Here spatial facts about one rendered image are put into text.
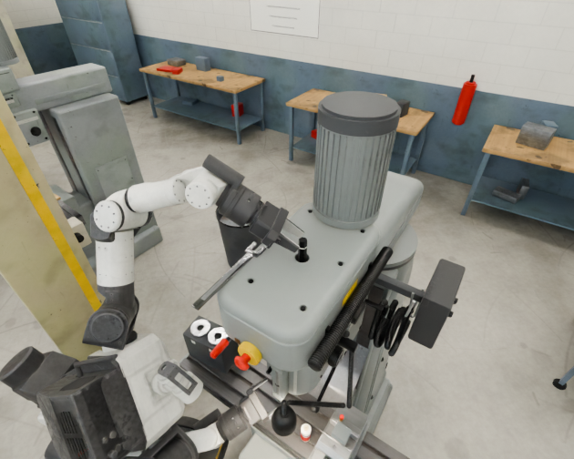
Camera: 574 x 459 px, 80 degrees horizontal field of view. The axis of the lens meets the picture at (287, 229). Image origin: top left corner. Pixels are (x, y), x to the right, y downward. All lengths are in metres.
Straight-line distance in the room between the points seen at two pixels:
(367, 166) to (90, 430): 0.88
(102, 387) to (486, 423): 2.54
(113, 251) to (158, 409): 0.44
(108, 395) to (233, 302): 0.39
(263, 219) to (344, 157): 0.25
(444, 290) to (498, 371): 2.19
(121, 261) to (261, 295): 0.39
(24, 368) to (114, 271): 0.46
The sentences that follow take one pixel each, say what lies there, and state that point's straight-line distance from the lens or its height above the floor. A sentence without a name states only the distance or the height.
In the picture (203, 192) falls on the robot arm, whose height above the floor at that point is 2.09.
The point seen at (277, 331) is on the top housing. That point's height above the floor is 1.88.
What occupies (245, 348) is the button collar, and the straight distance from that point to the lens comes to 0.84.
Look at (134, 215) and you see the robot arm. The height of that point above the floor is 1.98.
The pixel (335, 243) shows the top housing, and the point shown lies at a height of 1.89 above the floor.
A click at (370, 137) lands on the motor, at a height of 2.16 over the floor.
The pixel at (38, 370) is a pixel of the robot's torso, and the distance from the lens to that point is 1.34.
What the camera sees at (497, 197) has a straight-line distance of 4.76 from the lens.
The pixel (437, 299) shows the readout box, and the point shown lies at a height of 1.73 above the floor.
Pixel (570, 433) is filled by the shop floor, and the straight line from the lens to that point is 3.27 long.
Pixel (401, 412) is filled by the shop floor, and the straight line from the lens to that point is 2.82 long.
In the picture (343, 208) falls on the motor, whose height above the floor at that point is 1.96.
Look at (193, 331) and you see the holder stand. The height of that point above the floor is 1.14.
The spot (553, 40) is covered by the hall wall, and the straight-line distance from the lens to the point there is 4.80.
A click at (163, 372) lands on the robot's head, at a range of 0.98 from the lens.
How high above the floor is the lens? 2.50
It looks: 39 degrees down
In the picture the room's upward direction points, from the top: straight up
